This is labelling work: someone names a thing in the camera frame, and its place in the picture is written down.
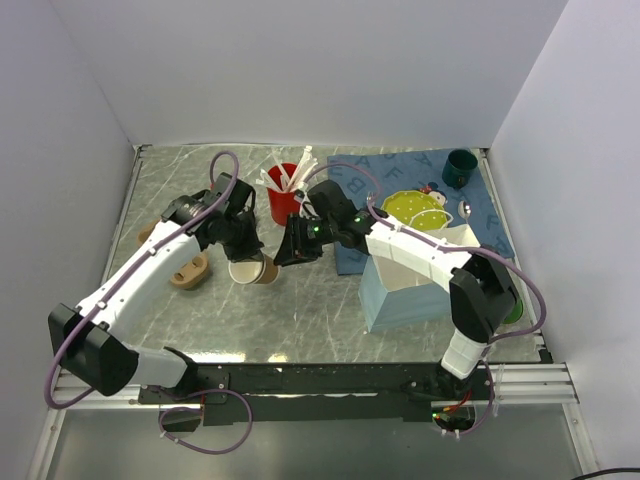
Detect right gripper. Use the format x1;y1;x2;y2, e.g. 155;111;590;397
272;212;337;268

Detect brown paper cup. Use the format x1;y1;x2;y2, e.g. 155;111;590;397
228;253;266;285
256;255;280;285

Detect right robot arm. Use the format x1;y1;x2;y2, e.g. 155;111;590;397
274;180;519;399

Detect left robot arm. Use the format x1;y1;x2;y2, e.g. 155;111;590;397
48;173;263;402

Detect red straw holder cup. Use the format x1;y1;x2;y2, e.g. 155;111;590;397
266;163;300;226

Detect cardboard cup carrier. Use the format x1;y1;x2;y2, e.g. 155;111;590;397
136;219;211;290

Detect white wrapped straws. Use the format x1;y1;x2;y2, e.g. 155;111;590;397
255;145;318;193

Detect light blue paper bag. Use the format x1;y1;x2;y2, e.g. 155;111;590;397
359;222;479;332

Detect blue letter-print cloth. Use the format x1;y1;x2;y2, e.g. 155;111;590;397
327;149;515;259

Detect yellow dotted plate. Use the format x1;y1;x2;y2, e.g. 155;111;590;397
382;189;453;232

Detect silver spoon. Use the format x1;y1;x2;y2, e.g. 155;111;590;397
458;201;472;224

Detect dark green mug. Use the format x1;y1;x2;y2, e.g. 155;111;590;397
442;149;478;189

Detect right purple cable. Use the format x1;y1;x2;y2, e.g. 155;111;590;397
304;163;546;436

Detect purple cable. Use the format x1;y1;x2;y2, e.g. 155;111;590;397
43;151;240;410
304;163;546;436

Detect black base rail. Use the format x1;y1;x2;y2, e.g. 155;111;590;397
138;362;493;426

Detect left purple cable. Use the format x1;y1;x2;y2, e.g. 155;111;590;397
43;151;240;410

